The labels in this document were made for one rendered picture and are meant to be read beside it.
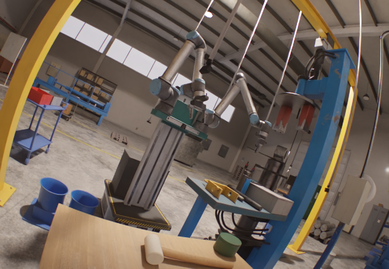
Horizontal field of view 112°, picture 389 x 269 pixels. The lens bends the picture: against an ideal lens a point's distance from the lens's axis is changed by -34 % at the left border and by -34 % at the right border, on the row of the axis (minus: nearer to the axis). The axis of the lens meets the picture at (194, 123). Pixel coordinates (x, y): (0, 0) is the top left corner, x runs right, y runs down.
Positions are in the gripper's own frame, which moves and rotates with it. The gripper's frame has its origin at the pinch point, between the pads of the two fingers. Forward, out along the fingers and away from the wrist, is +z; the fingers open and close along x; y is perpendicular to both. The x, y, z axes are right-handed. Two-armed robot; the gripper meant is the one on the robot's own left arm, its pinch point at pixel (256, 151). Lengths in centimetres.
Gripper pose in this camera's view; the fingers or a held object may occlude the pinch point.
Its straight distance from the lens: 215.3
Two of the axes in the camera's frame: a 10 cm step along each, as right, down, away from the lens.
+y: 9.1, 4.1, -0.6
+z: -4.2, 9.0, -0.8
